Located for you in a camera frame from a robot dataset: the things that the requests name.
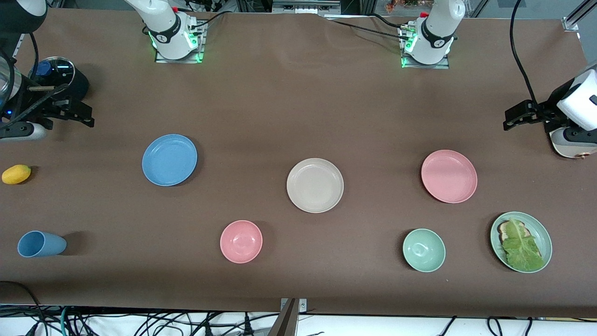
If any pink plate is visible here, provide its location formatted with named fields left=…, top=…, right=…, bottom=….
left=421, top=149, right=478, bottom=204

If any blue plate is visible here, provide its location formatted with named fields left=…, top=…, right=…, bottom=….
left=142, top=134, right=198, bottom=187

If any black pot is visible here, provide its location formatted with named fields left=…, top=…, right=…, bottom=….
left=28, top=58, right=90, bottom=101

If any beige toaster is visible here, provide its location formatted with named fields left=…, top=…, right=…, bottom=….
left=550, top=128, right=597, bottom=160

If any yellow lemon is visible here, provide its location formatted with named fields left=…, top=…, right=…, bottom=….
left=1, top=164, right=32, bottom=185

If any toasted bread slice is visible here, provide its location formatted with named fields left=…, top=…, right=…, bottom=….
left=497, top=220, right=528, bottom=244

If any green plate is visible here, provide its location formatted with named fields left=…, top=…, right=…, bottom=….
left=490, top=211, right=553, bottom=274

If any green lettuce leaf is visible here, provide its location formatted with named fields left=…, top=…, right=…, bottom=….
left=501, top=218, right=544, bottom=272

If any blue cup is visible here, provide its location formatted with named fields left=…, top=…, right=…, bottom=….
left=17, top=231, right=67, bottom=258

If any small green bowl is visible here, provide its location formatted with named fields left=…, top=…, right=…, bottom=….
left=403, top=228, right=446, bottom=273

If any brown table cover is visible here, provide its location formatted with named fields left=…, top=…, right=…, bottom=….
left=0, top=8, right=597, bottom=319

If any small pink bowl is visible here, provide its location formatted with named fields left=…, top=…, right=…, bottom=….
left=220, top=220, right=263, bottom=264

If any beige plate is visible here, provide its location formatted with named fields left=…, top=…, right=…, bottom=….
left=286, top=158, right=344, bottom=214

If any dark slanted pole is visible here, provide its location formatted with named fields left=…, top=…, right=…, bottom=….
left=267, top=299, right=299, bottom=336

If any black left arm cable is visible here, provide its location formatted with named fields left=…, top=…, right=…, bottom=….
left=510, top=0, right=542, bottom=109

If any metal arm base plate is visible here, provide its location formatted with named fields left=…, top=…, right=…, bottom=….
left=400, top=28, right=451, bottom=70
left=155, top=21, right=206, bottom=63

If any aluminium profile rail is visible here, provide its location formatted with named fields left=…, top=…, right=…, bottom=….
left=562, top=0, right=597, bottom=32

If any black base cable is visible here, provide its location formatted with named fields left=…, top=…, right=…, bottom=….
left=368, top=12, right=409, bottom=31
left=326, top=18, right=405, bottom=37
left=187, top=9, right=235, bottom=30

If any black floor cable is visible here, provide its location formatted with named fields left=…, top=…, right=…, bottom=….
left=0, top=280, right=49, bottom=336

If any grey metal frame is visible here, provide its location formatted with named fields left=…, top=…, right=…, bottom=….
left=272, top=0, right=341, bottom=16

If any metal table bracket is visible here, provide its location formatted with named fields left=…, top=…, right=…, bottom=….
left=280, top=298, right=308, bottom=314

